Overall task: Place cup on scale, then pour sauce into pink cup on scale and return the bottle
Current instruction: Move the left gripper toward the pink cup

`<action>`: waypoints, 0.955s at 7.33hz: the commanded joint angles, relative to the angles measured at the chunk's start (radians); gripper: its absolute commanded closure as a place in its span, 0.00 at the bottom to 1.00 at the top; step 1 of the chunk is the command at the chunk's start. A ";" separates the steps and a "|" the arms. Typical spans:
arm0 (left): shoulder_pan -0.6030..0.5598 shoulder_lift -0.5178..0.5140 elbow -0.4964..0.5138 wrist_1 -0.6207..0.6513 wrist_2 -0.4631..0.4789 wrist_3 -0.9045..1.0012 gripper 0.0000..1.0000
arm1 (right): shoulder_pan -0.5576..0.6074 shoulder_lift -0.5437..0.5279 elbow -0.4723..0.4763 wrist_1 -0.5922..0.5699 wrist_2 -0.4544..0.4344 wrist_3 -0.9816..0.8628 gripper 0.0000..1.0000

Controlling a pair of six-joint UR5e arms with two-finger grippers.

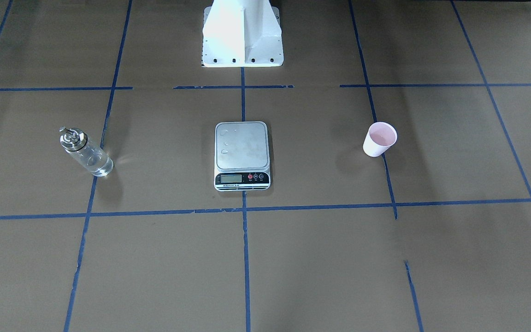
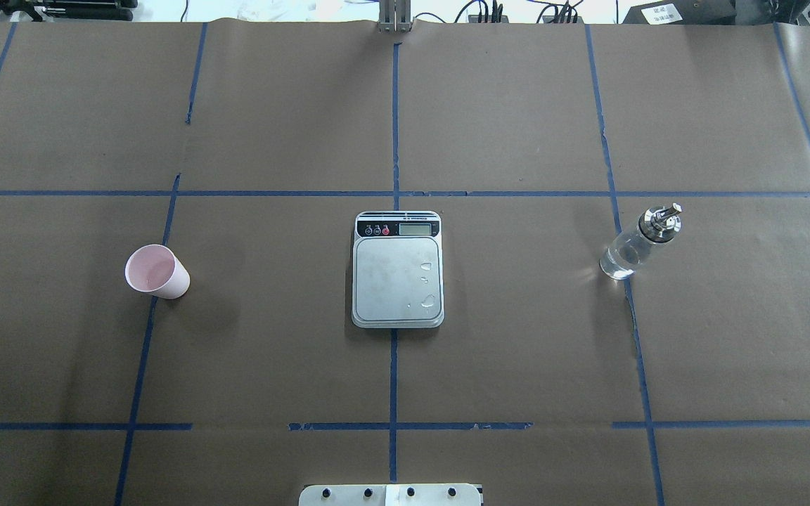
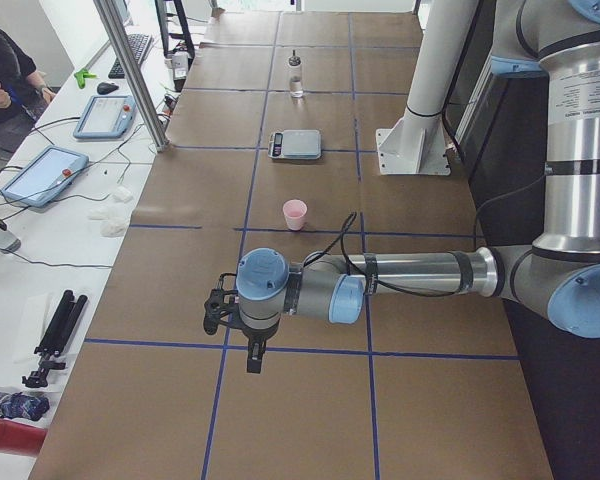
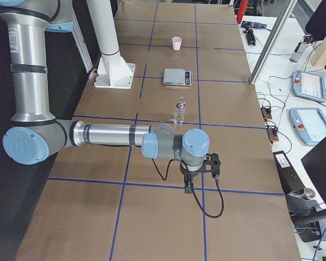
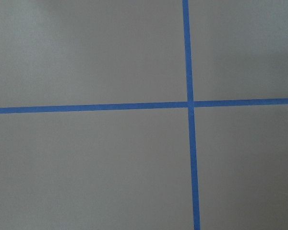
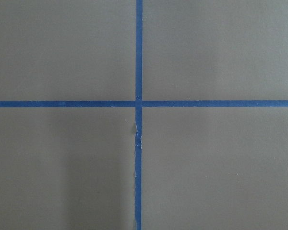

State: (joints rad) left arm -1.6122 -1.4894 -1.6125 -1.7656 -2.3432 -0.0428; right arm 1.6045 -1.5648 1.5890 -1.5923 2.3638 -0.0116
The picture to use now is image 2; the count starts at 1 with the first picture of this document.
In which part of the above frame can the black folded tripod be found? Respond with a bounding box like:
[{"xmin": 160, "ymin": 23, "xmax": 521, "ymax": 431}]
[{"xmin": 0, "ymin": 1, "xmax": 139, "ymax": 22}]

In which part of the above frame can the clear glass sauce bottle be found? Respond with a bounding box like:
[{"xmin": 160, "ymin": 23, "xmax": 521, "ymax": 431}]
[{"xmin": 599, "ymin": 202, "xmax": 683, "ymax": 280}]

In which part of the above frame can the aluminium frame post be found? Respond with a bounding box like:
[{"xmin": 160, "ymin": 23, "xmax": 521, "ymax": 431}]
[{"xmin": 377, "ymin": 0, "xmax": 413, "ymax": 33}]

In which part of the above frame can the silver digital kitchen scale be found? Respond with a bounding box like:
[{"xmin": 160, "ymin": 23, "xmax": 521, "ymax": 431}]
[{"xmin": 351, "ymin": 210, "xmax": 446, "ymax": 329}]

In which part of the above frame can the pink plastic cup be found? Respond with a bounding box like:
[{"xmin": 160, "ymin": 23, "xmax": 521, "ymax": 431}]
[{"xmin": 123, "ymin": 244, "xmax": 191, "ymax": 300}]

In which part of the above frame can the black box with label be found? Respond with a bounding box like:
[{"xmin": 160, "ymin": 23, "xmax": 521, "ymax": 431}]
[{"xmin": 620, "ymin": 1, "xmax": 737, "ymax": 25}]

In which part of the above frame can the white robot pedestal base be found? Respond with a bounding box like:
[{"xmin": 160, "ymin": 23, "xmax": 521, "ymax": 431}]
[{"xmin": 298, "ymin": 483, "xmax": 484, "ymax": 505}]

